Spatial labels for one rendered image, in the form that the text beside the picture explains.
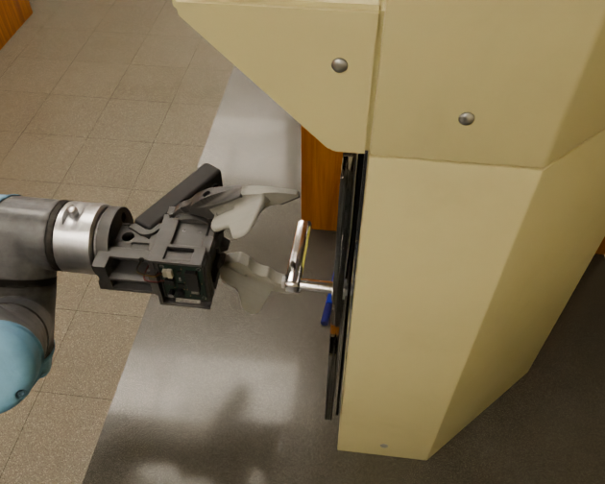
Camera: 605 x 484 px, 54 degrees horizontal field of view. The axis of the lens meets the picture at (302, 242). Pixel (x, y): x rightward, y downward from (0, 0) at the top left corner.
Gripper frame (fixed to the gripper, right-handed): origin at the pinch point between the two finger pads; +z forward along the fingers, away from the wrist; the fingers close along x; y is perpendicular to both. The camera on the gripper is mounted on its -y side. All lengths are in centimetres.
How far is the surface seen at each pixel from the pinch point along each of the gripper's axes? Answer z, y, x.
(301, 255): 0.2, 2.6, 0.8
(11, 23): -189, -241, -114
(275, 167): -10.0, -40.8, -26.0
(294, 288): 0.0, 6.3, 0.2
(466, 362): 16.7, 10.8, -2.6
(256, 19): -1.2, 10.8, 29.9
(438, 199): 10.6, 10.8, 17.8
